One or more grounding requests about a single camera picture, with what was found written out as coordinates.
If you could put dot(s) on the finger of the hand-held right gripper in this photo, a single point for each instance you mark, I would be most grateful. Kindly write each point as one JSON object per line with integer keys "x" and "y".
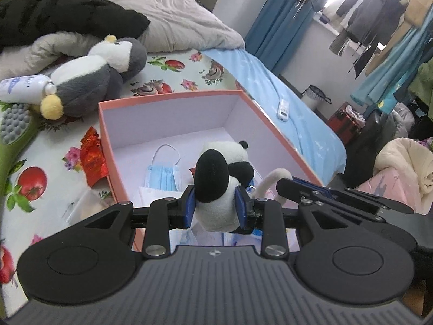
{"x": 314, "y": 186}
{"x": 287, "y": 186}

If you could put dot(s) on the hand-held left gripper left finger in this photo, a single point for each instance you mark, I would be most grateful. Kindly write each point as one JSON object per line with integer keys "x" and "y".
{"x": 189, "y": 206}

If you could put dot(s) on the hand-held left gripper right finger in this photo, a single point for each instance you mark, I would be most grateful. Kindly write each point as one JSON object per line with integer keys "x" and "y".
{"x": 243, "y": 206}

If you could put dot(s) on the white curved plush piece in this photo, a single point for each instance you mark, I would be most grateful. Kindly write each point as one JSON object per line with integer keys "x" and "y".
{"x": 267, "y": 184}

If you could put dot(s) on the panda plush toy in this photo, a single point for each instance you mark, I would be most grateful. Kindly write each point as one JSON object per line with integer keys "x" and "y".
{"x": 216, "y": 206}

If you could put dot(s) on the orange cardboard box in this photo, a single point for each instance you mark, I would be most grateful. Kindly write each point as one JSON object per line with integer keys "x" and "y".
{"x": 135, "y": 118}

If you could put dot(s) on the blue face mask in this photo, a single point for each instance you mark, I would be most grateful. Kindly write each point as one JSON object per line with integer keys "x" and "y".
{"x": 164, "y": 174}

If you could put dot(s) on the pink cloth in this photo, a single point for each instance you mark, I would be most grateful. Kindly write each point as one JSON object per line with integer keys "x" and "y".
{"x": 382, "y": 186}

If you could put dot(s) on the cream fluffy blanket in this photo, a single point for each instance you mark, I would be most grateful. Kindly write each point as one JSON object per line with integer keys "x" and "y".
{"x": 406, "y": 162}

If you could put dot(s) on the red bag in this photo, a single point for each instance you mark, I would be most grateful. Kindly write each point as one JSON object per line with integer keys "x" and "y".
{"x": 345, "y": 125}

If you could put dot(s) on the white remote control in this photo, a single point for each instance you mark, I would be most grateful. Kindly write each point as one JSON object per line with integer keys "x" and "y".
{"x": 283, "y": 110}

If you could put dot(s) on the white trash bin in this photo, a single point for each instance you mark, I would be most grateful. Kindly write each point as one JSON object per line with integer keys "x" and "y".
{"x": 314, "y": 98}

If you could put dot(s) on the red foil packet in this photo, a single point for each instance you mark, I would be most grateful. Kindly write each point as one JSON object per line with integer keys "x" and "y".
{"x": 93, "y": 155}

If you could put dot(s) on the teal hanging dress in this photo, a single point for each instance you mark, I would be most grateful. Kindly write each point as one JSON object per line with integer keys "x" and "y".
{"x": 389, "y": 71}

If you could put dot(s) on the fruit print bed sheet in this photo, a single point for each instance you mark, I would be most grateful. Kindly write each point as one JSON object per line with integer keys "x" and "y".
{"x": 50, "y": 162}

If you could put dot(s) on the striped hanging cloth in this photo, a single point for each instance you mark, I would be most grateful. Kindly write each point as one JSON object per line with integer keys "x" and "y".
{"x": 340, "y": 42}

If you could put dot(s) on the grey white penguin plush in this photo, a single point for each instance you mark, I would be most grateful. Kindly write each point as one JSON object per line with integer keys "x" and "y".
{"x": 84, "y": 81}

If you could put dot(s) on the blue bowl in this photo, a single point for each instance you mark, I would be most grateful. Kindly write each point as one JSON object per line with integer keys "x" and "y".
{"x": 324, "y": 18}

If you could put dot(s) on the blue curtain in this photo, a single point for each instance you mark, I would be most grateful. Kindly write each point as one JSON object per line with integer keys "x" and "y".
{"x": 280, "y": 17}

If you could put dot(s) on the green massage brush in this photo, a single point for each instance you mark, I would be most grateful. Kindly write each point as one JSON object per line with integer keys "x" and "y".
{"x": 13, "y": 149}

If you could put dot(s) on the beige duvet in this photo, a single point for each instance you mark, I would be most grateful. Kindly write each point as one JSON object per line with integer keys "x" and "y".
{"x": 182, "y": 20}

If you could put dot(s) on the dark hanging coat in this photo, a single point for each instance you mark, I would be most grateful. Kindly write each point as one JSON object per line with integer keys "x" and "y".
{"x": 368, "y": 6}

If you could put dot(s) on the white spray bottle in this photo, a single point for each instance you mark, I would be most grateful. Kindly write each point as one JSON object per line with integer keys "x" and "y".
{"x": 23, "y": 88}

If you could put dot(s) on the black jacket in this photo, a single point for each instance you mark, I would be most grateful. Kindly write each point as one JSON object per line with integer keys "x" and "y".
{"x": 67, "y": 10}

